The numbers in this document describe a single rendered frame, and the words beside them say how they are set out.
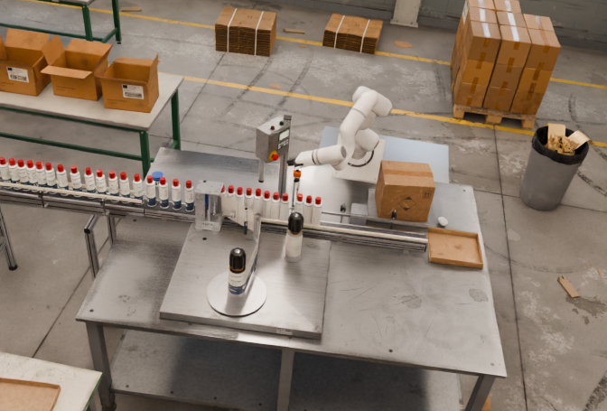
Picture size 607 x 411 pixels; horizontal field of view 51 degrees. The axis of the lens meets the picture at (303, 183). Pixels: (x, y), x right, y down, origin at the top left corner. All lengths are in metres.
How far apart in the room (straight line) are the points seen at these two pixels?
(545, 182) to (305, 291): 2.84
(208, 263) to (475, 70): 3.88
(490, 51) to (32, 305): 4.53
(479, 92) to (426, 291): 3.45
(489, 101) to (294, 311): 4.01
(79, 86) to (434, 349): 3.19
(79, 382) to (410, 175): 2.10
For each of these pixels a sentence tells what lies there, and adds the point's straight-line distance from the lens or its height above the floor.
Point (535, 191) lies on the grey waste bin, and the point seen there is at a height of 0.18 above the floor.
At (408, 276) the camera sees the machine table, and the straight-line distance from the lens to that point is 3.61.
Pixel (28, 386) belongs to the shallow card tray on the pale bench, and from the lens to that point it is 3.21.
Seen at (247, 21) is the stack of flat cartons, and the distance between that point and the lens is 7.53.
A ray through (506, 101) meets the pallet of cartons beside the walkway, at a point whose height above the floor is 0.26.
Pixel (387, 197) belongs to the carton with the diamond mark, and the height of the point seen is 1.02.
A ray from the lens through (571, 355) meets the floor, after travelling 4.73.
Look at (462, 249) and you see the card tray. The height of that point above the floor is 0.83.
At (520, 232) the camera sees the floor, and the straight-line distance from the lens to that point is 5.50.
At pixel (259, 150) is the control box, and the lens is 3.49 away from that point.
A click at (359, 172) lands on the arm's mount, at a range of 4.21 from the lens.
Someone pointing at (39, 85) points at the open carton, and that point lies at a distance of 5.23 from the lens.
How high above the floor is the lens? 3.34
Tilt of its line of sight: 37 degrees down
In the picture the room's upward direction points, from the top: 6 degrees clockwise
